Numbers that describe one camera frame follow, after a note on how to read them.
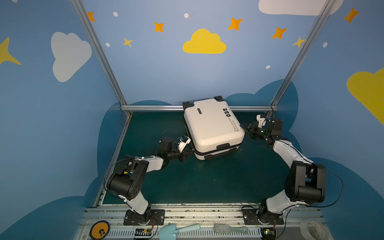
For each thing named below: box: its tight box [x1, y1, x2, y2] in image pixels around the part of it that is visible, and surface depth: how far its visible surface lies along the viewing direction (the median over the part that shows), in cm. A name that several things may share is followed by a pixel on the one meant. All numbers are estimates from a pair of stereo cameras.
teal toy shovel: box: [158, 223, 201, 240], surface depth 72 cm
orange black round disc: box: [89, 220, 111, 240], surface depth 72 cm
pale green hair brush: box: [213, 223, 249, 234], surface depth 73 cm
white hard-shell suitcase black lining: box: [182, 96, 245, 161], surface depth 92 cm
